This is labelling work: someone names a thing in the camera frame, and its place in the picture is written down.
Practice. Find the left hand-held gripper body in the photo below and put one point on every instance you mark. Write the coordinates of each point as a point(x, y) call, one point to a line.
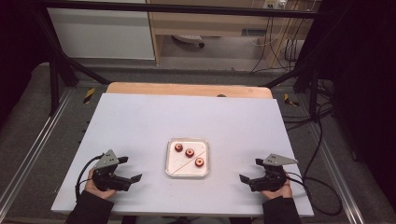
point(107, 182)

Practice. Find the person's right hand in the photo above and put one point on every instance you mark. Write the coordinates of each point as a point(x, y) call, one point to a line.
point(281, 193)

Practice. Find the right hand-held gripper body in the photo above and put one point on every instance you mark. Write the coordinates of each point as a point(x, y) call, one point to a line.
point(271, 183)

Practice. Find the square white tray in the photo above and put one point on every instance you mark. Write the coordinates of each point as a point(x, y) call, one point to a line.
point(179, 163)

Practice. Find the white cabinet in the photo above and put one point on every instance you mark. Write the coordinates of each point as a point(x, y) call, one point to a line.
point(99, 34)

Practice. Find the thin wooden skewer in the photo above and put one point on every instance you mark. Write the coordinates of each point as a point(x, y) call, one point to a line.
point(183, 165)

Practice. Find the white board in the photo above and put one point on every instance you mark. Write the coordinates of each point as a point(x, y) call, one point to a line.
point(186, 118)

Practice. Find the wooden table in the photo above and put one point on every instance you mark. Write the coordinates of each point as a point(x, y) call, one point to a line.
point(186, 89)

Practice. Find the person's left hand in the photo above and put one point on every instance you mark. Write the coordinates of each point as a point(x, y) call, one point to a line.
point(93, 189)

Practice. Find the light wooden desk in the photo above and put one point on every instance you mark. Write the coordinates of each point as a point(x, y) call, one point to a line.
point(211, 23)

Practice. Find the aluminium floor rail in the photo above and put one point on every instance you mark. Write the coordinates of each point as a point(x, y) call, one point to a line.
point(37, 140)
point(339, 174)

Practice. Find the grey chair base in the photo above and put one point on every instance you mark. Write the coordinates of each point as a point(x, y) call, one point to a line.
point(188, 39)

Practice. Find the black metal frame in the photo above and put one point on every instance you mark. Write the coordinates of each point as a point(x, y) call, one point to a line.
point(174, 8)

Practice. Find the white power strip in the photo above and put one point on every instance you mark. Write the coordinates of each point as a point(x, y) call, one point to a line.
point(274, 3)

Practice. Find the red cored hawthorn fruit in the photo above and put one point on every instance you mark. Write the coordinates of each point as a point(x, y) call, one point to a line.
point(199, 162)
point(178, 147)
point(189, 152)

